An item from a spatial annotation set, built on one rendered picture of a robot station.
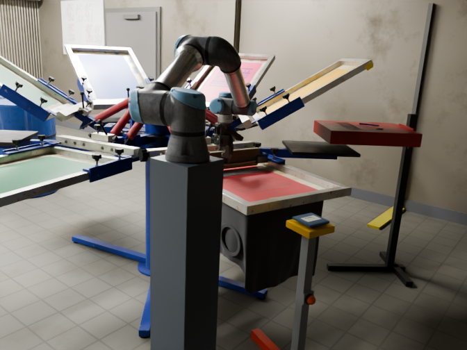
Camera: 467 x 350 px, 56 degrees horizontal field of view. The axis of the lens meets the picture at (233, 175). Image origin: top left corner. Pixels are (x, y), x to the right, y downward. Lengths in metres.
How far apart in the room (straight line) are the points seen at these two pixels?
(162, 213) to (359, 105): 3.87
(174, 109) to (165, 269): 0.56
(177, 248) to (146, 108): 0.48
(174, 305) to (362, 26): 4.09
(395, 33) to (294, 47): 1.19
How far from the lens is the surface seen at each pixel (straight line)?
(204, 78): 3.97
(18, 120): 4.82
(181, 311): 1.60
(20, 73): 3.48
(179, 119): 1.43
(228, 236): 1.99
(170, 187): 1.45
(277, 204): 1.78
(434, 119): 4.89
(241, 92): 1.97
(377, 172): 5.14
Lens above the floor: 1.55
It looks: 15 degrees down
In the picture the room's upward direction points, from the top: 3 degrees clockwise
